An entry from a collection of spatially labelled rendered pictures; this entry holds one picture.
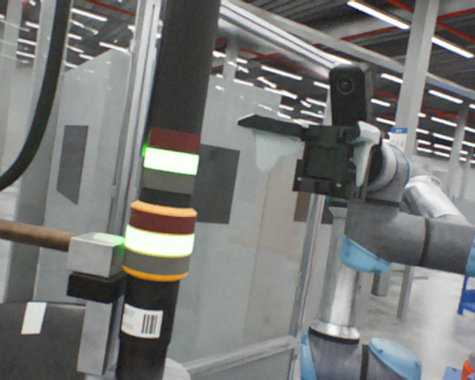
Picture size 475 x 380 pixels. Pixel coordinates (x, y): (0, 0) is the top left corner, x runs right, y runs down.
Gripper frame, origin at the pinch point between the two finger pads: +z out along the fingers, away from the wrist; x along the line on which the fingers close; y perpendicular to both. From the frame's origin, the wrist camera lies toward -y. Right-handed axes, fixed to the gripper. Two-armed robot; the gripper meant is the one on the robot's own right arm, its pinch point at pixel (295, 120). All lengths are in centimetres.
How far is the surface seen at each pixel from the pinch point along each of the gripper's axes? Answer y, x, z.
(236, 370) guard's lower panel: 72, 53, -89
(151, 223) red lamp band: 9.7, -1.1, 19.0
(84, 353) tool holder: 18.9, 2.2, 19.8
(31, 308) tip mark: 22.5, 19.4, 12.3
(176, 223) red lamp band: 9.5, -2.2, 18.0
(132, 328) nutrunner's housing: 16.5, -0.6, 18.8
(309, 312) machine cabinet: 136, 149, -386
